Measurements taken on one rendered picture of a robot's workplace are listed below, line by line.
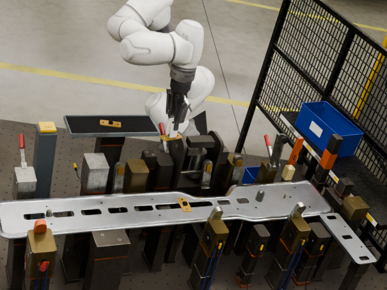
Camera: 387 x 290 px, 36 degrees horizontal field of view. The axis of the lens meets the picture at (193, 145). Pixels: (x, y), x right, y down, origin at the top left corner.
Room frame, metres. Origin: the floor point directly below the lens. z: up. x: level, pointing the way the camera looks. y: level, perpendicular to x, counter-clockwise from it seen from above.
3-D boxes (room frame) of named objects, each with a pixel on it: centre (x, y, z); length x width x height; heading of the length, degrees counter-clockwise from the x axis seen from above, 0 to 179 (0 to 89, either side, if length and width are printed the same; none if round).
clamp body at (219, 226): (1.73, -0.17, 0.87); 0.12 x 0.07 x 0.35; 30
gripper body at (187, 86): (1.91, 0.10, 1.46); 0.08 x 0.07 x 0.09; 42
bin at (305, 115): (2.64, -0.62, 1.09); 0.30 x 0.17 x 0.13; 36
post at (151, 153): (2.00, 0.16, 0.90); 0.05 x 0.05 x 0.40; 30
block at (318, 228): (1.95, -0.60, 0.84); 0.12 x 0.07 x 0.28; 30
